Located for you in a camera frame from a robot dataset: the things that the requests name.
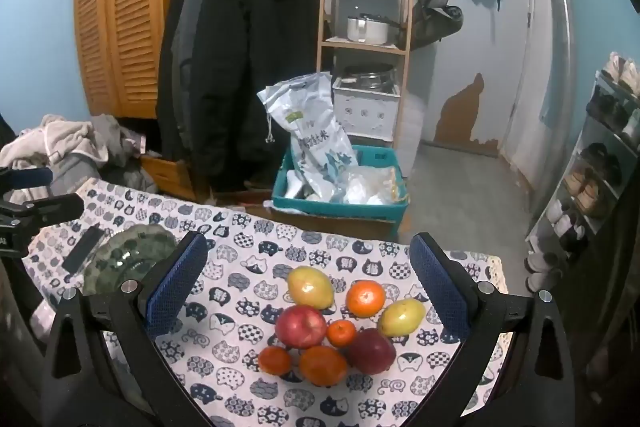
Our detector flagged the black remote control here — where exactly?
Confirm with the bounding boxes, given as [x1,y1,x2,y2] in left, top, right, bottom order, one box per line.
[61,227,106,274]

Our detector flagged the small orange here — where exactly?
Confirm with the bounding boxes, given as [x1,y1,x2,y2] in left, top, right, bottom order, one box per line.
[258,346,292,376]
[327,319,358,348]

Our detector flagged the dark red apple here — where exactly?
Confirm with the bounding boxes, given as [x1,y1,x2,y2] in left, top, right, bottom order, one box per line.
[348,328,397,375]

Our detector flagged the silver pipe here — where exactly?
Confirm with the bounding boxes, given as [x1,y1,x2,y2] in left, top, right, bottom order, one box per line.
[542,0,573,208]

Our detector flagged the white cooking pot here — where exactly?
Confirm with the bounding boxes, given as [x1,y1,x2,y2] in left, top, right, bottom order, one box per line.
[347,13,402,45]

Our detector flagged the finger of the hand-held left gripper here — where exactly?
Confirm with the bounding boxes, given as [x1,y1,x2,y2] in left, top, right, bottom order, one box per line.
[0,166,54,194]
[0,193,86,230]

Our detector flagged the group of shoes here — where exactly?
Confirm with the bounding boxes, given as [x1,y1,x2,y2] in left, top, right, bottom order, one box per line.
[525,52,640,290]

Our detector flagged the metal shoe rack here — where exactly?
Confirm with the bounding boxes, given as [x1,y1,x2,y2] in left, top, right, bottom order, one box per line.
[525,52,640,293]

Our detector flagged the white door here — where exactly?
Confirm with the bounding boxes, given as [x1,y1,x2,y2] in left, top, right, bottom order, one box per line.
[502,0,551,188]

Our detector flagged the yellow-green pear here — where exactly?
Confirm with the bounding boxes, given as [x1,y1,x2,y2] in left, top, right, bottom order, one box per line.
[377,298,427,338]

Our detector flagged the steel pot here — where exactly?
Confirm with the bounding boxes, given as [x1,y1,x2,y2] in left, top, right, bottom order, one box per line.
[340,64,396,90]

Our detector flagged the black jacket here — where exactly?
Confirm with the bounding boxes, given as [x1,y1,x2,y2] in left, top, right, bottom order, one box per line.
[165,0,321,192]

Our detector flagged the white rice bag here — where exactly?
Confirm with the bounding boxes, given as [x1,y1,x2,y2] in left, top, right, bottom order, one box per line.
[257,72,360,202]

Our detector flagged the clear plastic bags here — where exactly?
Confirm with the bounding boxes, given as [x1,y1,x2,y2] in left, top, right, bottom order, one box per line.
[345,166,403,205]

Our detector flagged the teal plastic box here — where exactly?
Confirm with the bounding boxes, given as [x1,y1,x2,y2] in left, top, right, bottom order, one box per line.
[272,145,411,224]

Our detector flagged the wooden shelf rack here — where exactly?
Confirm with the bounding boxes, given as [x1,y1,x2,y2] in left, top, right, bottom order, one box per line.
[317,0,418,172]

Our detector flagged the beige garment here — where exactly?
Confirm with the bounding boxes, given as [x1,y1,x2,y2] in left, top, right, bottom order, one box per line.
[0,114,96,202]

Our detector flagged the cat print tablecloth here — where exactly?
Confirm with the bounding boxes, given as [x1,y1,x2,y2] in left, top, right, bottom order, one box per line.
[20,181,508,427]

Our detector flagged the white paper roll pack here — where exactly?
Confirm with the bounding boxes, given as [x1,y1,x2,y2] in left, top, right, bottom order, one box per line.
[400,94,427,178]

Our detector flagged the yellow pear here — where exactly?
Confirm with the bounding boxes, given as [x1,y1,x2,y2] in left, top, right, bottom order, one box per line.
[287,265,335,309]

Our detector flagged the wooden drawer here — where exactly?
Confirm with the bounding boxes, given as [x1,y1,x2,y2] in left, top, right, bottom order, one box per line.
[140,154,196,202]

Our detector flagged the green glass plate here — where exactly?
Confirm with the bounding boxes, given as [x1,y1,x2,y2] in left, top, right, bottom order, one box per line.
[82,226,178,295]

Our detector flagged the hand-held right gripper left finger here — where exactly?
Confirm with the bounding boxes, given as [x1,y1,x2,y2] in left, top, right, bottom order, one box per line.
[40,231,211,427]

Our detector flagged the wooden louvered wardrobe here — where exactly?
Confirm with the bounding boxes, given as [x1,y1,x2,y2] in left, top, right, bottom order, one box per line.
[74,0,211,120]

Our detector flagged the grey hanging bag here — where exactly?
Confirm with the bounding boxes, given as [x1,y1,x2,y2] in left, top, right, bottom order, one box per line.
[410,0,463,50]

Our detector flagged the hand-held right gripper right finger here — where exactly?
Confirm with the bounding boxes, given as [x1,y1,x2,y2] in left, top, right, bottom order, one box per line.
[409,232,567,427]

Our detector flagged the white plastic crate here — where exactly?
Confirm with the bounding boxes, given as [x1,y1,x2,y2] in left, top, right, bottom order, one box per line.
[332,77,401,140]

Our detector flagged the dark grey jacket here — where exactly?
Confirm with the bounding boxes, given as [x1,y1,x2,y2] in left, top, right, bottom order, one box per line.
[156,0,211,158]

